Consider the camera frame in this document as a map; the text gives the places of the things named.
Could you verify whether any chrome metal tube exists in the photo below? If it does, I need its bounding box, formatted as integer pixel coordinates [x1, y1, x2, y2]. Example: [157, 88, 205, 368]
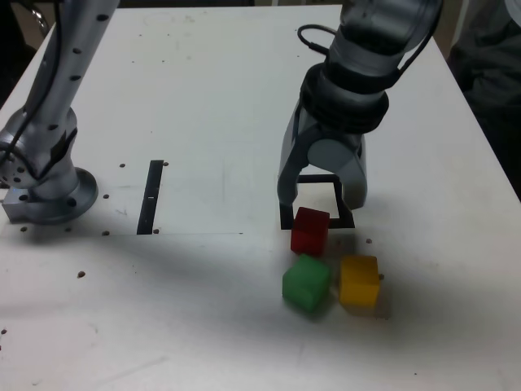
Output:
[28, 6, 50, 32]

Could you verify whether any black tape strip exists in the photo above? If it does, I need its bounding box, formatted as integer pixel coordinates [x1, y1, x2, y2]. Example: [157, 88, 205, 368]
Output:
[136, 160, 164, 236]

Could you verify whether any yellow cube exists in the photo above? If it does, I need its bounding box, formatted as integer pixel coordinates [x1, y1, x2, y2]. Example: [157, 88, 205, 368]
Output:
[338, 255, 382, 307]

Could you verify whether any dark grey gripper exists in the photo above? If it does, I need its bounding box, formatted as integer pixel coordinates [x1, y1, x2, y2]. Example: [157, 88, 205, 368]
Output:
[276, 101, 370, 213]

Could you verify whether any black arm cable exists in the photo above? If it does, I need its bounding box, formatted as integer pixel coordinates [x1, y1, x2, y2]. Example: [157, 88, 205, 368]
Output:
[0, 0, 443, 172]

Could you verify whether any green cube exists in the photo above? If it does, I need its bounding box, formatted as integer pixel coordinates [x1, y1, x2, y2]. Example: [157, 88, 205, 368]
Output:
[282, 254, 331, 313]

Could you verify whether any black tape square outline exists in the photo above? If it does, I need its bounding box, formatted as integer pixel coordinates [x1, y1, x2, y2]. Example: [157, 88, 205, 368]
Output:
[279, 174, 356, 231]

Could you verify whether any red cube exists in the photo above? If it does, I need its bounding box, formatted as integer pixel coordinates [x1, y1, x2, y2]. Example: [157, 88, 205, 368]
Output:
[290, 206, 331, 257]

